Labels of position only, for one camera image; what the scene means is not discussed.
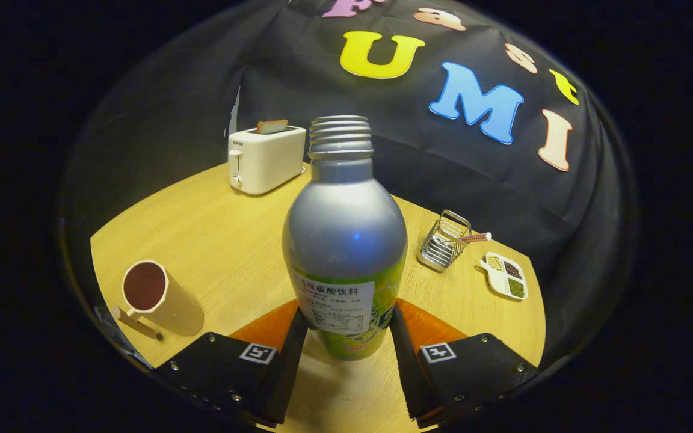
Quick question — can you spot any black backdrop cloth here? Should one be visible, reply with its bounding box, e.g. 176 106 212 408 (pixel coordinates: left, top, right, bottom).
61 0 636 361

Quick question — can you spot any white toaster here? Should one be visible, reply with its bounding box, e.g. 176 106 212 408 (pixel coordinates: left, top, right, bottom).
228 125 307 195

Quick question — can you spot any wooden table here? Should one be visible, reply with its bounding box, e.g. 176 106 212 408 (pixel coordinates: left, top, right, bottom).
90 161 547 433

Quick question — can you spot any silver bottle with green label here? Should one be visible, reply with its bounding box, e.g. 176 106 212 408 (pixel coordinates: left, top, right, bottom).
282 115 408 361

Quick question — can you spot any beige cup with handle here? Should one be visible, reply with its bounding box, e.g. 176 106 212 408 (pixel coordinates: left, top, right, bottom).
110 260 205 341

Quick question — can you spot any white divided dish with beans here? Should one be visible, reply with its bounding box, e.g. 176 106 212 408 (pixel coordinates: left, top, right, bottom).
480 251 529 301

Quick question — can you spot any metal wire basket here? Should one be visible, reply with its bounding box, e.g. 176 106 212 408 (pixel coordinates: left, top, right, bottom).
417 210 472 272

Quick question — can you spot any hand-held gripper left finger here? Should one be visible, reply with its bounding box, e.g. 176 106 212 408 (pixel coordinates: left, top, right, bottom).
154 301 310 429

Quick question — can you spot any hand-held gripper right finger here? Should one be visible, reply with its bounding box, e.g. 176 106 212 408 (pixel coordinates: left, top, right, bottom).
390 299 541 429

